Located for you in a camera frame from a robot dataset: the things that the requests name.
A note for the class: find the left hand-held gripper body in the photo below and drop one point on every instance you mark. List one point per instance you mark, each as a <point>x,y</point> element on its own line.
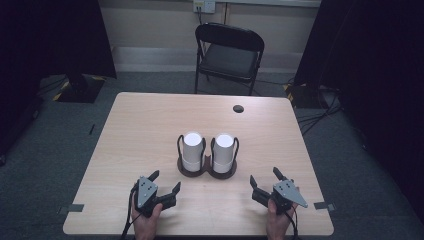
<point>146,191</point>

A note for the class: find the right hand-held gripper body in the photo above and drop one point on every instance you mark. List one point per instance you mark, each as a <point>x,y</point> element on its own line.
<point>289,193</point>

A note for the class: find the stack of white paper cups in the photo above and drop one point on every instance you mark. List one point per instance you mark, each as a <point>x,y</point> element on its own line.
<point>222,151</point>
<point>192,150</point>

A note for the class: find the person's left hand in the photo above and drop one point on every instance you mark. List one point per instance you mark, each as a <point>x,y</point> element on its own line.
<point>146,226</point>

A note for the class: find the person's right hand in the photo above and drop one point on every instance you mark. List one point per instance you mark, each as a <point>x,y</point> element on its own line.
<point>278,226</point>

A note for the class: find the grey tape strip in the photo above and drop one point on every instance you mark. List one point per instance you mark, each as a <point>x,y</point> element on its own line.
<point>71,208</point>
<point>323,205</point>

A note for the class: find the small black floor object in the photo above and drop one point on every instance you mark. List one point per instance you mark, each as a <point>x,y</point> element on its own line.
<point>91,129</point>

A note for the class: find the black stand base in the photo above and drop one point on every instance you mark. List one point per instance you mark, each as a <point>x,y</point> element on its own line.
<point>80,88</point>
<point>306,96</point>

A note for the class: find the black folding chair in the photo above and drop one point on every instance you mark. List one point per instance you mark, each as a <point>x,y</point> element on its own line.
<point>228,61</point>

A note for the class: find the black curtain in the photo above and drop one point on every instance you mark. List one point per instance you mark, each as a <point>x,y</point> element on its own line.
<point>376,66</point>

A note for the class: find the white wall outlet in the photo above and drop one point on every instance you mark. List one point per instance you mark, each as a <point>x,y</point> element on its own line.
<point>204,5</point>

